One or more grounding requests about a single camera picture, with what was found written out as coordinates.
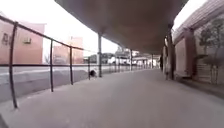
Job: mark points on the tree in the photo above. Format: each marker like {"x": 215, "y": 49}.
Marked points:
{"x": 213, "y": 40}

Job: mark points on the grey concrete path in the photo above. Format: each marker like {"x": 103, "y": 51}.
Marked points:
{"x": 126, "y": 100}

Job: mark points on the brown brick building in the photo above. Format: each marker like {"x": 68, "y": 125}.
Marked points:
{"x": 190, "y": 50}

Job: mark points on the distant buildings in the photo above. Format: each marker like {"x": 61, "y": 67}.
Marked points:
{"x": 123, "y": 55}

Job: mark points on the dark canopy roof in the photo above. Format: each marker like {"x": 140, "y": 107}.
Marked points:
{"x": 133, "y": 20}

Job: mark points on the grey canopy post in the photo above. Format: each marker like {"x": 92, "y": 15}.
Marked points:
{"x": 131, "y": 60}
{"x": 100, "y": 56}
{"x": 170, "y": 56}

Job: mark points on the red brick building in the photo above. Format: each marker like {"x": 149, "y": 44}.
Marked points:
{"x": 30, "y": 53}
{"x": 76, "y": 55}

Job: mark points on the dark metal railing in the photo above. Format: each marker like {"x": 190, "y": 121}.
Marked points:
{"x": 13, "y": 66}

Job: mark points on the grey asphalt road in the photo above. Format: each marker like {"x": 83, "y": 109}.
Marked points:
{"x": 33, "y": 83}

